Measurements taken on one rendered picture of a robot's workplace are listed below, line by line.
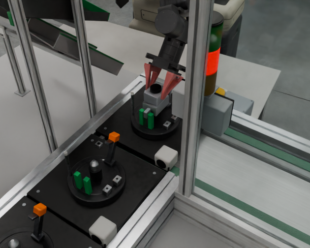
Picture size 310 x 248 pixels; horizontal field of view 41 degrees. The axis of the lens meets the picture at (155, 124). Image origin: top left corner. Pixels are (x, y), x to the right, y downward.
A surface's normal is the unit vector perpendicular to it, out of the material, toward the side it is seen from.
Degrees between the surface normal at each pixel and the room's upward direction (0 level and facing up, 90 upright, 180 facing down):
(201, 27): 90
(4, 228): 0
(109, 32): 0
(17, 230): 0
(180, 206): 90
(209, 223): 90
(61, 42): 90
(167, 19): 49
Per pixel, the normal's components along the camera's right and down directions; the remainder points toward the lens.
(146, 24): -0.07, -0.62
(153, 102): -0.55, 0.58
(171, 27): -0.38, 0.00
